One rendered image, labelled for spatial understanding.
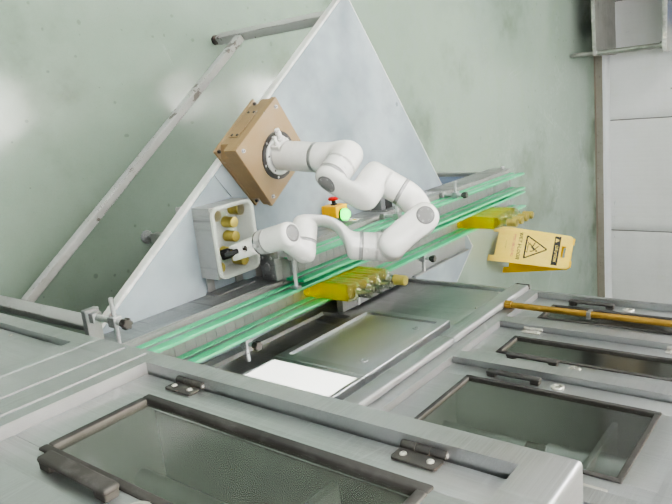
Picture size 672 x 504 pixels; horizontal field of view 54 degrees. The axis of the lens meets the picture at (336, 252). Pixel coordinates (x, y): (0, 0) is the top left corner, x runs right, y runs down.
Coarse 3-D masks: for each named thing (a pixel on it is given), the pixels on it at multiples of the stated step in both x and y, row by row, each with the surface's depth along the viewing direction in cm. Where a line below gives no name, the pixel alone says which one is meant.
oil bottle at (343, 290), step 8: (328, 280) 218; (336, 280) 217; (344, 280) 216; (312, 288) 220; (320, 288) 218; (328, 288) 215; (336, 288) 213; (344, 288) 211; (352, 288) 210; (312, 296) 221; (320, 296) 219; (328, 296) 216; (336, 296) 214; (344, 296) 212; (352, 296) 210
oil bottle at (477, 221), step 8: (472, 216) 298; (480, 216) 296; (488, 216) 294; (496, 216) 293; (464, 224) 301; (472, 224) 299; (480, 224) 296; (488, 224) 294; (496, 224) 292; (504, 224) 291; (512, 224) 288
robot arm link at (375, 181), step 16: (320, 176) 192; (336, 176) 190; (368, 176) 192; (384, 176) 193; (400, 176) 195; (336, 192) 193; (352, 192) 190; (368, 192) 189; (384, 192) 195; (368, 208) 193
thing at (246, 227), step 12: (228, 204) 200; (240, 204) 204; (252, 204) 207; (228, 216) 209; (240, 216) 210; (252, 216) 208; (216, 228) 206; (228, 228) 210; (240, 228) 212; (252, 228) 209; (216, 240) 197; (240, 240) 213; (216, 252) 197; (228, 264) 211; (240, 264) 211; (252, 264) 211; (228, 276) 201
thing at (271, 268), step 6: (264, 258) 213; (270, 258) 211; (264, 264) 213; (270, 264) 212; (276, 264) 211; (264, 270) 215; (270, 270) 213; (276, 270) 212; (264, 276) 215; (270, 276) 214; (276, 276) 212; (282, 276) 214
